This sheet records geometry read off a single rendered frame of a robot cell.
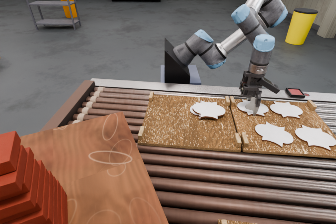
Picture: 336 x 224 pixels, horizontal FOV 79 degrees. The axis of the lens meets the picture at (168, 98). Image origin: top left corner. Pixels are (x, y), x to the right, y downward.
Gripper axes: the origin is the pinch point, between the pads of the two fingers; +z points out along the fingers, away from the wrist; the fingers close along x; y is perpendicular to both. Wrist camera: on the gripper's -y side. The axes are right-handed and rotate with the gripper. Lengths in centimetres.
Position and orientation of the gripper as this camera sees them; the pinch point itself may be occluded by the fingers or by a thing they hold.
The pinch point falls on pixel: (252, 108)
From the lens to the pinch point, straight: 108.7
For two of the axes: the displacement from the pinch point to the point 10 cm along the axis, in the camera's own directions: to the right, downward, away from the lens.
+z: 0.3, 8.2, 5.7
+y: -10.0, -0.2, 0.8
